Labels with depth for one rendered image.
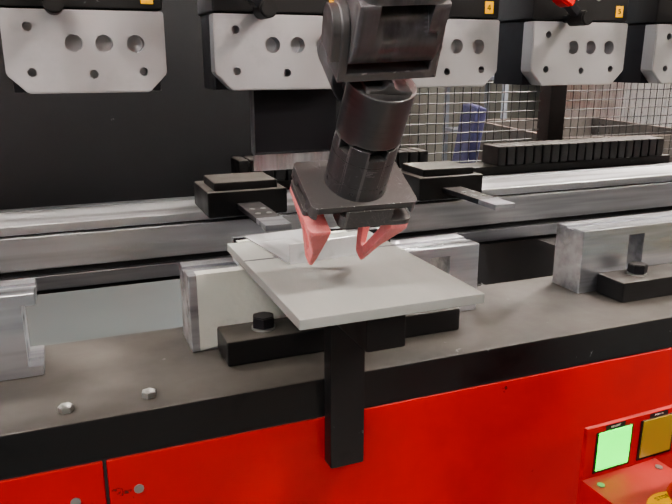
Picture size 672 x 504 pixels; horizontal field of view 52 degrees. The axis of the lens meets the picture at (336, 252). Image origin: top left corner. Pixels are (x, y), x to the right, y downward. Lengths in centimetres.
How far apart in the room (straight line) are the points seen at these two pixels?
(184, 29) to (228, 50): 55
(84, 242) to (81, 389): 32
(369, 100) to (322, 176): 11
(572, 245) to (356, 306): 53
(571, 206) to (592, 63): 45
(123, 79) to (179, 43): 57
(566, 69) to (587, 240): 25
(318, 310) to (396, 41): 23
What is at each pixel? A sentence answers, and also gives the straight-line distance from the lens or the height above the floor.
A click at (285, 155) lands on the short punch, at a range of 83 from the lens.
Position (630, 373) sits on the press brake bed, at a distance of 101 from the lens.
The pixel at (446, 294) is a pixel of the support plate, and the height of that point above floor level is 100.
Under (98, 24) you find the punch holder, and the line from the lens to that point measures 74.
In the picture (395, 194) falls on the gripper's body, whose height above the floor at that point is 109.
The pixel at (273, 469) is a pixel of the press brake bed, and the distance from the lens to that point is 78.
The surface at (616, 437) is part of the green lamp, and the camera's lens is 80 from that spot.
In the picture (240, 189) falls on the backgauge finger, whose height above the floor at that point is 102.
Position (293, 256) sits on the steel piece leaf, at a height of 101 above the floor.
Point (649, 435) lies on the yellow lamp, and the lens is 84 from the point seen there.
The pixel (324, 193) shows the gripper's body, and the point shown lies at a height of 109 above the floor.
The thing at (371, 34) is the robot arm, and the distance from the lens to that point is 51.
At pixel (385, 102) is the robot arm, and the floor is 117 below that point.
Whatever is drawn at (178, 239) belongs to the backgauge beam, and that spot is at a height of 95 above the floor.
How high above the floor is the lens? 121
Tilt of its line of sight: 16 degrees down
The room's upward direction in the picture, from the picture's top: straight up
